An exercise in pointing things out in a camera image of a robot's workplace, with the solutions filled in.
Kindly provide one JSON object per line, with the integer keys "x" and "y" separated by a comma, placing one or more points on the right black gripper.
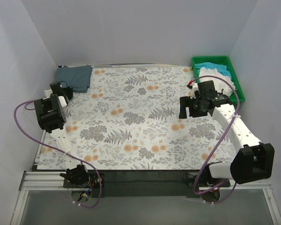
{"x": 185, "y": 108}

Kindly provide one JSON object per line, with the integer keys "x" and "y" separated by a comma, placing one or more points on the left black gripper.
{"x": 67, "y": 93}

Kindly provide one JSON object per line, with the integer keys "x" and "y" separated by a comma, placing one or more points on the dark blue-grey t-shirt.
{"x": 77, "y": 78}

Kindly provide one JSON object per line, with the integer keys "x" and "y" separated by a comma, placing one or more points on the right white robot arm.
{"x": 253, "y": 160}

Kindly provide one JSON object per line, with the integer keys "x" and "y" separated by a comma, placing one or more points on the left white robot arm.
{"x": 52, "y": 119}

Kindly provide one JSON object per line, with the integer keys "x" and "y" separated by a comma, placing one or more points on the white t-shirt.
{"x": 207, "y": 74}

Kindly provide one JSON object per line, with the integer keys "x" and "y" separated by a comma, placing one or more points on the light blue t-shirt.
{"x": 222, "y": 69}

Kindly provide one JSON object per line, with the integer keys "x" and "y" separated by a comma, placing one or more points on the green plastic bin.
{"x": 221, "y": 60}

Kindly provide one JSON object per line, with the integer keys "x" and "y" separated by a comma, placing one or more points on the floral patterned table mat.
{"x": 128, "y": 120}

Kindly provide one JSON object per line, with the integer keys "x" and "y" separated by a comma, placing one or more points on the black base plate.
{"x": 140, "y": 183}

